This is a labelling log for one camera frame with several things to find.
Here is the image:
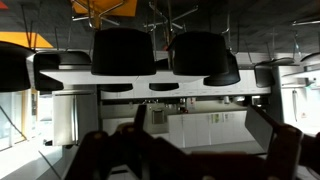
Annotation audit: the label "white table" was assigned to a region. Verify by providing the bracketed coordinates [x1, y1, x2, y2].
[136, 70, 210, 85]
[281, 67, 320, 80]
[39, 69, 140, 86]

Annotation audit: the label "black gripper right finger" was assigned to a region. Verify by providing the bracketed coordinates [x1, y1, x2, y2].
[245, 105, 320, 180]

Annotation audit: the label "white wall cabinets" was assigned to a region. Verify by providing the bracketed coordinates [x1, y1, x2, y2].
[166, 111, 256, 148]

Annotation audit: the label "black chair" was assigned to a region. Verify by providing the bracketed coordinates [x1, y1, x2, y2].
[172, 31, 230, 77]
[254, 57, 296, 89]
[148, 82, 180, 92]
[0, 40, 36, 93]
[203, 49, 242, 87]
[90, 27, 157, 76]
[98, 83, 134, 93]

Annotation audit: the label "white kitchen counter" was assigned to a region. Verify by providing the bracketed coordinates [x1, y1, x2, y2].
[99, 69, 272, 101]

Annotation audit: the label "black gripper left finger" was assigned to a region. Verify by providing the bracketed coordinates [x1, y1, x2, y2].
[64, 104, 188, 180]

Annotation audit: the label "stainless steel fridge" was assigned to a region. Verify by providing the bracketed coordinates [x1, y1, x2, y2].
[52, 92, 100, 147]

